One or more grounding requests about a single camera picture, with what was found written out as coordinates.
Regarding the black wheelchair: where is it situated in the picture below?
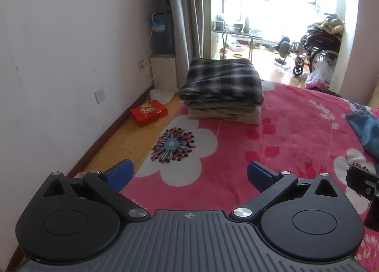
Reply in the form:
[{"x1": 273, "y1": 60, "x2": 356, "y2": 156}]
[{"x1": 274, "y1": 13, "x2": 344, "y2": 77}]

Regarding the black white plaid shirt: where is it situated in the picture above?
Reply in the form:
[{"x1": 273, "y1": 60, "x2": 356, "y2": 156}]
[{"x1": 178, "y1": 58, "x2": 264, "y2": 107}]

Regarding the white plastic bag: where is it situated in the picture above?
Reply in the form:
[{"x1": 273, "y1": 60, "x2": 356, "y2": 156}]
[{"x1": 304, "y1": 61, "x2": 334, "y2": 90}]

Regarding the red snack box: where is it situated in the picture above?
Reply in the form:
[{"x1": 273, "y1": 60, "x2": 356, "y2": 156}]
[{"x1": 131, "y1": 100, "x2": 168, "y2": 127}]

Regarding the grey folding table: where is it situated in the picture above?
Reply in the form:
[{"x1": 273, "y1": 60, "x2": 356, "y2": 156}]
[{"x1": 213, "y1": 25, "x2": 263, "y2": 61}]

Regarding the pink floral bed blanket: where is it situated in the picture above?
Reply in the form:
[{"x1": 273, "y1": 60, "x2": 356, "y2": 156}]
[{"x1": 122, "y1": 82, "x2": 375, "y2": 271}]

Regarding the grey curtain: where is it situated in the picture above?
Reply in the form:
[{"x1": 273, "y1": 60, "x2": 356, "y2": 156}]
[{"x1": 170, "y1": 0, "x2": 204, "y2": 88}]

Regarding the blue denim garment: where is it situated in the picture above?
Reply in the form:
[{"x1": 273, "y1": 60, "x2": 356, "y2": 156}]
[{"x1": 346, "y1": 107, "x2": 379, "y2": 161}]

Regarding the folded grey garment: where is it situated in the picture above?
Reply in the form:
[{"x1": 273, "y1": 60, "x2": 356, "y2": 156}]
[{"x1": 184, "y1": 101, "x2": 257, "y2": 113}]

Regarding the folded beige garment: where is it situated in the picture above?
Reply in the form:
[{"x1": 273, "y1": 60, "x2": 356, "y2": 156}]
[{"x1": 188, "y1": 106, "x2": 262, "y2": 125}]

